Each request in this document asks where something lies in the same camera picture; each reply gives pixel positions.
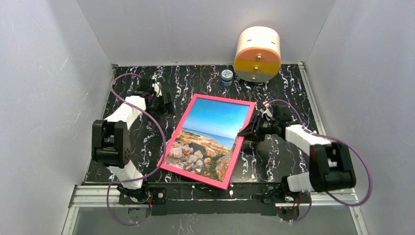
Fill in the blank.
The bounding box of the pink photo frame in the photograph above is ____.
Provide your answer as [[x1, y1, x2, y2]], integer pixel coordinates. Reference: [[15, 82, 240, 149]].
[[157, 93, 257, 191]]

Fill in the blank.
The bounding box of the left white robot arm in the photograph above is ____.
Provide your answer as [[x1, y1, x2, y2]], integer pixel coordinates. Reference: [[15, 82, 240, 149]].
[[92, 79, 174, 190]]

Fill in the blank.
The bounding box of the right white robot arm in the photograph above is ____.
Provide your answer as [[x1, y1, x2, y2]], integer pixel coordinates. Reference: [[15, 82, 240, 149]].
[[237, 104, 356, 196]]

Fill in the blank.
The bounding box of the small blue white jar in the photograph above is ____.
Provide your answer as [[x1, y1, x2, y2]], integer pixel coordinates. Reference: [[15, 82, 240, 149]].
[[220, 69, 234, 87]]

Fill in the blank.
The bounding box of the round cream drawer cabinet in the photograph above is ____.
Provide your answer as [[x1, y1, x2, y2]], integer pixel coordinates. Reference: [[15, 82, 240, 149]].
[[233, 26, 282, 83]]

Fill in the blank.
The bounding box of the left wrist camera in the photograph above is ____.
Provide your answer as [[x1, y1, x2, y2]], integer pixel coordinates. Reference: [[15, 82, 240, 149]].
[[154, 82, 162, 97]]

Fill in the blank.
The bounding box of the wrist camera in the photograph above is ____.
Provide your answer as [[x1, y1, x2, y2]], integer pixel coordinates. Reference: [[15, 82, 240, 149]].
[[260, 101, 273, 120], [154, 82, 162, 97]]

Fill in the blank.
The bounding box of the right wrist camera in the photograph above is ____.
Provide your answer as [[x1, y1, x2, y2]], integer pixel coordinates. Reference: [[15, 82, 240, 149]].
[[260, 101, 273, 120]]

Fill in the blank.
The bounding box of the aluminium right side rail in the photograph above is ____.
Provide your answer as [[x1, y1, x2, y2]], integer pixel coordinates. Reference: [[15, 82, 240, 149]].
[[298, 61, 326, 135]]

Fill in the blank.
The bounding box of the aluminium rail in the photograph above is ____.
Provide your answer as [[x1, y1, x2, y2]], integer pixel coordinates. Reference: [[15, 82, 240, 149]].
[[298, 61, 326, 135], [61, 183, 369, 235]]

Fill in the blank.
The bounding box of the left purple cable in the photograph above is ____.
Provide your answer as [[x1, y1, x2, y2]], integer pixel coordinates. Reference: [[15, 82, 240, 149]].
[[106, 73, 167, 226]]

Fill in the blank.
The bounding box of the purple cable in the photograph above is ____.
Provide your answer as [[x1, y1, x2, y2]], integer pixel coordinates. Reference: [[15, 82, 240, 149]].
[[265, 99, 373, 222], [106, 73, 167, 226]]

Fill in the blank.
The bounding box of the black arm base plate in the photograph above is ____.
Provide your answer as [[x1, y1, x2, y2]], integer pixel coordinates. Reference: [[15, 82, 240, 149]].
[[118, 182, 311, 216]]

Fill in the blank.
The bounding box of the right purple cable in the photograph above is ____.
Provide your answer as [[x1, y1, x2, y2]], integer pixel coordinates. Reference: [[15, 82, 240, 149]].
[[265, 99, 373, 222]]

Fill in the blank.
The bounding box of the aluminium front rail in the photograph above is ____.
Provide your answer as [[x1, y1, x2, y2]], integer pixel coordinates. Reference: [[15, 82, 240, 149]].
[[61, 183, 369, 235]]

